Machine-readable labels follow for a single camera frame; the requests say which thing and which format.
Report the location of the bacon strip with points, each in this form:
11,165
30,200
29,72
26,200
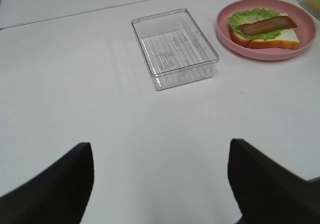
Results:
267,25

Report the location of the bread slice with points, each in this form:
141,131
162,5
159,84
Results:
288,39

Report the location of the left clear plastic tray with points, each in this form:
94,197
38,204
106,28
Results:
174,48

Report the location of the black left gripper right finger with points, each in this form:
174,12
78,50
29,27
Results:
266,192

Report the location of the green lettuce leaf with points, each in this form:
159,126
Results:
252,16

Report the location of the pink round plate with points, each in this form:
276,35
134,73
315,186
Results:
306,29

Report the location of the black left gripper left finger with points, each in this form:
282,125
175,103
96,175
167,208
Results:
57,195

